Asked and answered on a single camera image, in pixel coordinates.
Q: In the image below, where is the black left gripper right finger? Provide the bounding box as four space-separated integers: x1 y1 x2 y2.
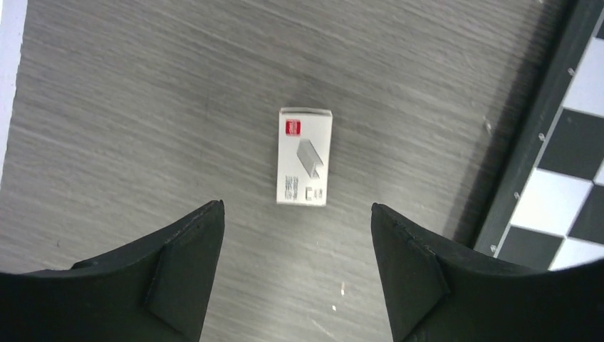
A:
371 203 603 341

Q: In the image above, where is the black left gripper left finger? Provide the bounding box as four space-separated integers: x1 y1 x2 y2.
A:
1 200 225 341

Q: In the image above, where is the black and white chessboard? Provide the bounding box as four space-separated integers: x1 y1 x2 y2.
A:
474 1 603 271

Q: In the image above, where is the white staple box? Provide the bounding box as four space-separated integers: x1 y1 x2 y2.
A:
276 107 333 207

